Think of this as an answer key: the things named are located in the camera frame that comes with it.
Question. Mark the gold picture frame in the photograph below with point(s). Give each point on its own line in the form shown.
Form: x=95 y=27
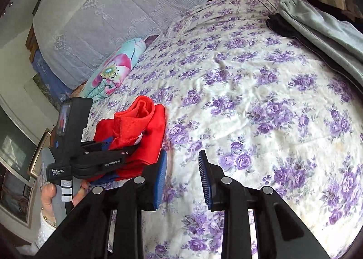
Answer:
x=35 y=157

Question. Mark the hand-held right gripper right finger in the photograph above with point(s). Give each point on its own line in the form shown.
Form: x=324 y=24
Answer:
x=204 y=179

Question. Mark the wooden bed headboard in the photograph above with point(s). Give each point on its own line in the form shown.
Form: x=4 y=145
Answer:
x=31 y=38

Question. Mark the red and blue pants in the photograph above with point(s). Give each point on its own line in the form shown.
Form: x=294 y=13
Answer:
x=133 y=123

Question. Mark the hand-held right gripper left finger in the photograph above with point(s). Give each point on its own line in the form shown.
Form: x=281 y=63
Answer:
x=160 y=179

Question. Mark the person's left hand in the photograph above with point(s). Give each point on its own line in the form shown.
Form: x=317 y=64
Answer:
x=48 y=199

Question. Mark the green landscape picture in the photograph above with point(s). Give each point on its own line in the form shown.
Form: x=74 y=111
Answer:
x=42 y=87

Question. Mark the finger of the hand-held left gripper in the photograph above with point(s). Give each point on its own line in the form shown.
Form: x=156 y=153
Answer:
x=119 y=151
x=96 y=145

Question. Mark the purple floral bedsheet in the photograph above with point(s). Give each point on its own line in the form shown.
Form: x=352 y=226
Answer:
x=255 y=91

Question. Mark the folded floral quilt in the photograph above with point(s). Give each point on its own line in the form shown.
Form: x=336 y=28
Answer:
x=113 y=72

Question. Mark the blue patterned cloth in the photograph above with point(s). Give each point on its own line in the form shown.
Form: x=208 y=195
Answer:
x=46 y=66

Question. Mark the white lace cover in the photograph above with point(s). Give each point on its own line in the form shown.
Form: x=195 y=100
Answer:
x=113 y=6

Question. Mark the grey garment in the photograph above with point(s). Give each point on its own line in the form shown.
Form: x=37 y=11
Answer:
x=326 y=29

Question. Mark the white framed picture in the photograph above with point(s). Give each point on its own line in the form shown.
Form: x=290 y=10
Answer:
x=14 y=191

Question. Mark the person's left forearm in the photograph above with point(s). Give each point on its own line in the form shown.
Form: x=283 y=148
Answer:
x=45 y=233

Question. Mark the black garment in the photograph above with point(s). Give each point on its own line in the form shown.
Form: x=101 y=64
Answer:
x=283 y=28

